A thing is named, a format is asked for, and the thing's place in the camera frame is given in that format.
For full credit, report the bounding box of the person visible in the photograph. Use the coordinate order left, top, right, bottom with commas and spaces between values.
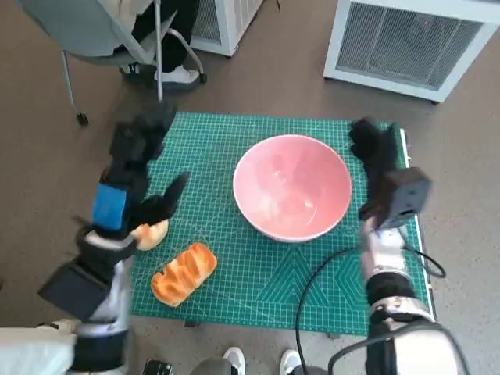
116, 0, 202, 93

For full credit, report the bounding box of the black right shoulder cable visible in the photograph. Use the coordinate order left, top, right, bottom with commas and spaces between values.
327, 337, 391, 375

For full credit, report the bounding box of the black device on floor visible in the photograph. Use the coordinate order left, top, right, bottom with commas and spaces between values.
140, 358, 175, 375

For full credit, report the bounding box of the long black robot cable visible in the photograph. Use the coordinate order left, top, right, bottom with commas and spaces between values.
294, 247, 366, 375

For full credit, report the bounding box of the pink bowl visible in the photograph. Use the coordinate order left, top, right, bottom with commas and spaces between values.
232, 134, 354, 245

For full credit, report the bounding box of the white plastic bag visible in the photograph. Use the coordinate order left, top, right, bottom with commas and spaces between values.
0, 318, 79, 375

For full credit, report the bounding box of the grey chair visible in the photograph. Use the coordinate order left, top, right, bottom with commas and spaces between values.
14, 0, 209, 127

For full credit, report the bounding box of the green cutting mat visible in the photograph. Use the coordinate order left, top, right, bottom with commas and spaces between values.
130, 112, 435, 338

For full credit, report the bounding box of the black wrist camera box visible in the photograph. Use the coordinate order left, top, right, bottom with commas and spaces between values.
377, 166, 434, 231
37, 260, 113, 323

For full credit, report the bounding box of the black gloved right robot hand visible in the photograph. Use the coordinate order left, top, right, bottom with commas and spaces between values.
348, 116, 404, 222

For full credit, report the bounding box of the orange toy bread loaf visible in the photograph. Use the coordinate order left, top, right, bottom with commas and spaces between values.
151, 241, 219, 308

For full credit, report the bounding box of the small white grille cabinet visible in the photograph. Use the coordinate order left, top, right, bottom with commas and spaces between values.
188, 0, 267, 58

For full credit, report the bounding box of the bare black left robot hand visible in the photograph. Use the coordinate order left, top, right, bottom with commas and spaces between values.
91, 102, 192, 244

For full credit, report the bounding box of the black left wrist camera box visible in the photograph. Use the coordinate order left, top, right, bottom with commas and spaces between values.
37, 260, 113, 323

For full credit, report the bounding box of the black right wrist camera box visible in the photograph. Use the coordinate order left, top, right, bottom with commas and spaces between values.
377, 166, 434, 231

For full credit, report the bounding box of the round pale toy bun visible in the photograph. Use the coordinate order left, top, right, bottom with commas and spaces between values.
128, 218, 171, 252

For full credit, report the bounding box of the white shoe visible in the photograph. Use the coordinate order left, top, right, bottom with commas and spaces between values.
223, 346, 248, 375
280, 348, 302, 375

